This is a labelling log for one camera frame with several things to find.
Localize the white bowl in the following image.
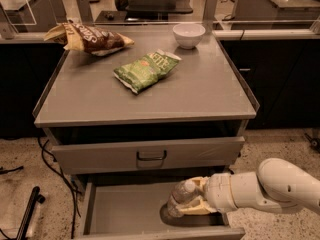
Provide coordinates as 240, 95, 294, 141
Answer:
173, 23, 206, 49

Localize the black floor cable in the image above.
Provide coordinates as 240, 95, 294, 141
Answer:
37, 136, 82, 240

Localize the black stand on floor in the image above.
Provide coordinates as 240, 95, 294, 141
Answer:
16, 186, 45, 240

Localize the brown chip bag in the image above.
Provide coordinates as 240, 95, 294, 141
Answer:
44, 23, 134, 56

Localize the grey open lower drawer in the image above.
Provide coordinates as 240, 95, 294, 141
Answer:
76, 167, 245, 240

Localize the black drawer handle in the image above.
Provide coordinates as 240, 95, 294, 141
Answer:
136, 150, 167, 162

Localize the grey drawer cabinet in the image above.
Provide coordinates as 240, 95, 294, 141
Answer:
32, 23, 260, 240

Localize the green chip bag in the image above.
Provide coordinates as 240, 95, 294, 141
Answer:
114, 50, 181, 94

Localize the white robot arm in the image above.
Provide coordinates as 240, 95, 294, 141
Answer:
177, 158, 320, 215

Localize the grey upper drawer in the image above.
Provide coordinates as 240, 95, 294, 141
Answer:
52, 137, 244, 174

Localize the clear plastic water bottle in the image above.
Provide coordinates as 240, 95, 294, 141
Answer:
167, 180, 200, 218

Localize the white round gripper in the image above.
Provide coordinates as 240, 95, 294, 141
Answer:
178, 173, 237, 215

